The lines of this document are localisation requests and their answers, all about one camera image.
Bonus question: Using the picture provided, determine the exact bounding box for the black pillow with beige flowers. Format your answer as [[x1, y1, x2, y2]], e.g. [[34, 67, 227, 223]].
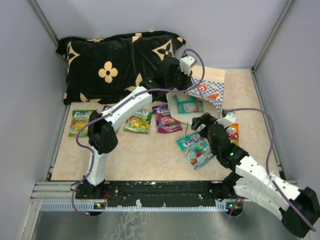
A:
[[55, 30, 186, 105]]

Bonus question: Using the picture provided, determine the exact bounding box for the green Fox's candy bag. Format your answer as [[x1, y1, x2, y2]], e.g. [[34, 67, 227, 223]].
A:
[[68, 109, 94, 137]]

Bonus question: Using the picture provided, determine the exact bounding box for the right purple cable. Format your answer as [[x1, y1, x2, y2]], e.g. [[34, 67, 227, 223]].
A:
[[221, 107, 317, 232]]

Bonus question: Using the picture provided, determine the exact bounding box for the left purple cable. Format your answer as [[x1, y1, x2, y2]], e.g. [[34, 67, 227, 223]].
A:
[[71, 48, 206, 217]]

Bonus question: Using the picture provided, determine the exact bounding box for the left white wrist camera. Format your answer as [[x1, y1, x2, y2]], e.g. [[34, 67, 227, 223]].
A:
[[179, 55, 198, 76]]

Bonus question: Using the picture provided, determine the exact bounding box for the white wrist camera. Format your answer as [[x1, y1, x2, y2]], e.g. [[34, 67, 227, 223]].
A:
[[179, 55, 198, 76], [216, 112, 236, 129]]

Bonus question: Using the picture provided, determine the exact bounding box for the blue checkered paper bag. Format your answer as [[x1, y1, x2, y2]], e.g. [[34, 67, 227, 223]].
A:
[[166, 65, 226, 129]]

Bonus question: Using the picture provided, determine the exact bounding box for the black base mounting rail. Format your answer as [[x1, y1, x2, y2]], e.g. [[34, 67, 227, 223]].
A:
[[74, 179, 253, 208]]

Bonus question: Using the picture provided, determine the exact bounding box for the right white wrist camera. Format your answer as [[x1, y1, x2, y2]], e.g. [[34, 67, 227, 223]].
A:
[[216, 112, 236, 129]]

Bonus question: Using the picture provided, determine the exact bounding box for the purple snack packet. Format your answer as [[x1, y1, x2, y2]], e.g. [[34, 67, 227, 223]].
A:
[[102, 105, 112, 112]]

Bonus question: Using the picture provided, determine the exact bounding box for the yellow green snack packet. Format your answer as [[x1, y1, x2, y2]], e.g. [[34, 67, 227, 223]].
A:
[[123, 109, 153, 134]]

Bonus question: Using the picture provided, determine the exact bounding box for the orange snack packet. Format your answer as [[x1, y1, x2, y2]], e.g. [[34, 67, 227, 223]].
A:
[[226, 123, 240, 146]]

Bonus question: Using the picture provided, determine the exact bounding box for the white slotted cable duct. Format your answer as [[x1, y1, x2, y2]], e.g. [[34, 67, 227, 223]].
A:
[[40, 200, 230, 212]]

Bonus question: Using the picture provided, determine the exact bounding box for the red teal snack packet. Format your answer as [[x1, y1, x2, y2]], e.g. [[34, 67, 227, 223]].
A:
[[152, 104, 183, 134]]

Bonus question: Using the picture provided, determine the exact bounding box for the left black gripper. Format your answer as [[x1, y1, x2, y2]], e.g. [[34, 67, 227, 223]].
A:
[[166, 65, 192, 93]]

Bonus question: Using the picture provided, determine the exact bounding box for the purple cable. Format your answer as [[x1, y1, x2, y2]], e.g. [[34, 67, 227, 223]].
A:
[[71, 48, 206, 217], [221, 107, 317, 232]]

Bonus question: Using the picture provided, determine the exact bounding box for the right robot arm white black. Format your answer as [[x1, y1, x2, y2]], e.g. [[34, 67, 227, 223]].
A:
[[191, 111, 320, 238]]

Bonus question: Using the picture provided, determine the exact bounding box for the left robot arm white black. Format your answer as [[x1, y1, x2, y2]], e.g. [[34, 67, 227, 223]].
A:
[[82, 55, 197, 199]]

